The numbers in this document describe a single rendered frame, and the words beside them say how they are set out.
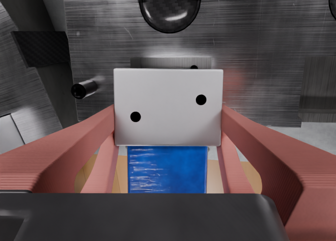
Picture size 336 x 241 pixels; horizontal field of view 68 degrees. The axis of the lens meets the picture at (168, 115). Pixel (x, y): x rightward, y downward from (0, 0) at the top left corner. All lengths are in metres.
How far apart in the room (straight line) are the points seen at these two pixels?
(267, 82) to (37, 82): 0.19
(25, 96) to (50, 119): 0.03
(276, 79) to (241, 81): 0.02
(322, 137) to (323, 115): 0.09
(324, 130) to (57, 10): 0.29
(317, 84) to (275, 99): 0.04
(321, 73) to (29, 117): 0.24
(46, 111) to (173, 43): 0.14
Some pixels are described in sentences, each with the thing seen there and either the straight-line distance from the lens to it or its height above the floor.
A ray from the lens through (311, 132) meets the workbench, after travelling 0.29.
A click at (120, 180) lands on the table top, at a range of 0.31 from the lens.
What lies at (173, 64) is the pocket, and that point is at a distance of 0.19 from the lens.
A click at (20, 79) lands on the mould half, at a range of 0.25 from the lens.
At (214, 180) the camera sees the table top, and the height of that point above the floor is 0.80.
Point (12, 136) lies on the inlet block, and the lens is 0.27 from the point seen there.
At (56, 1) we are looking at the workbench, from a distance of 0.29.
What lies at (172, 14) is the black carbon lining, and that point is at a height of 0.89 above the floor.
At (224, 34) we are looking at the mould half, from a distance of 0.16.
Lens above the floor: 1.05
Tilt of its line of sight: 72 degrees down
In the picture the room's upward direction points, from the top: 153 degrees counter-clockwise
